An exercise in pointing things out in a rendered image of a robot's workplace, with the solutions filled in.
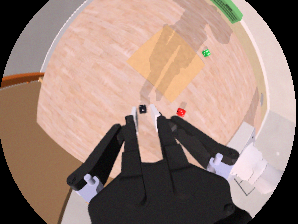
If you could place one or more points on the black die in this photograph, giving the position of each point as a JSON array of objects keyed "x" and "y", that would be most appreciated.
[{"x": 142, "y": 109}]

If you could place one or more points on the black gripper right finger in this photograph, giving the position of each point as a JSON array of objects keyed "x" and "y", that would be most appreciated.
[{"x": 211, "y": 155}]

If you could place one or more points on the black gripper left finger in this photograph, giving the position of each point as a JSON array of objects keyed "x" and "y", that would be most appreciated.
[{"x": 89, "y": 179}]

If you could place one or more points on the red die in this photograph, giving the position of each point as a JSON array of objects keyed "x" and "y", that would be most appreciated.
[{"x": 180, "y": 112}]

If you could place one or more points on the green die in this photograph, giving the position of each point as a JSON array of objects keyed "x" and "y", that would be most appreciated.
[{"x": 206, "y": 53}]

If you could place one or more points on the tan flat mat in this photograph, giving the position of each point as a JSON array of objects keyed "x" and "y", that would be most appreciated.
[{"x": 167, "y": 62}]

